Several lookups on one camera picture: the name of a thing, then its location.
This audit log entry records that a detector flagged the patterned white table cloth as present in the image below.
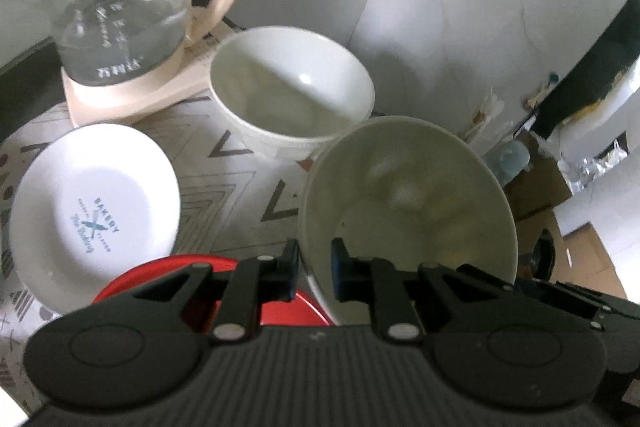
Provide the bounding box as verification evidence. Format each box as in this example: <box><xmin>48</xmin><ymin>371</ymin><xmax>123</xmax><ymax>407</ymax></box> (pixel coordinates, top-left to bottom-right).
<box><xmin>1</xmin><ymin>95</ymin><xmax>309</xmax><ymax>414</ymax></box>

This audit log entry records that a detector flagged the cream kettle base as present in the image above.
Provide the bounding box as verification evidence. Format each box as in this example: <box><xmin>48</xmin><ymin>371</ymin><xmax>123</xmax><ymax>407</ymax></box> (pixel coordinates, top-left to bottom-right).
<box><xmin>61</xmin><ymin>20</ymin><xmax>239</xmax><ymax>127</ymax></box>

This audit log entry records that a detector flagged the white bakery print plate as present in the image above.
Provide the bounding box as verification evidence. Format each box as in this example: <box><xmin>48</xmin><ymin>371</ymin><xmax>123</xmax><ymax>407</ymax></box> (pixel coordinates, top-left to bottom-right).
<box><xmin>9</xmin><ymin>124</ymin><xmax>180</xmax><ymax>314</ymax></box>

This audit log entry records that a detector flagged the red plate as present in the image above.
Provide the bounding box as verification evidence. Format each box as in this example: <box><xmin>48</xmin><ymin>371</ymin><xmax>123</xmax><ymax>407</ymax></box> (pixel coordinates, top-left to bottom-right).
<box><xmin>93</xmin><ymin>254</ymin><xmax>333</xmax><ymax>327</ymax></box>

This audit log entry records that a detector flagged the large white bowl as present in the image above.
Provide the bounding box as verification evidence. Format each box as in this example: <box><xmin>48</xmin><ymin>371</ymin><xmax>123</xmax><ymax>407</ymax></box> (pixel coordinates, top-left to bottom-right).
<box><xmin>297</xmin><ymin>116</ymin><xmax>518</xmax><ymax>325</ymax></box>

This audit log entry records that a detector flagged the white ribbed bowl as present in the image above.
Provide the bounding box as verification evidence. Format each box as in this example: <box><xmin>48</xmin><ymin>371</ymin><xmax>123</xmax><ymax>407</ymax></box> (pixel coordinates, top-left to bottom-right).
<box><xmin>209</xmin><ymin>26</ymin><xmax>375</xmax><ymax>161</ymax></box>

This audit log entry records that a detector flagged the brown cardboard box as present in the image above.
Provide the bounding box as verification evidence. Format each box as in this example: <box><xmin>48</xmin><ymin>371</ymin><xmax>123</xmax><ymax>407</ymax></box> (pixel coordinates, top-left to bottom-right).
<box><xmin>504</xmin><ymin>157</ymin><xmax>626</xmax><ymax>298</ymax></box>

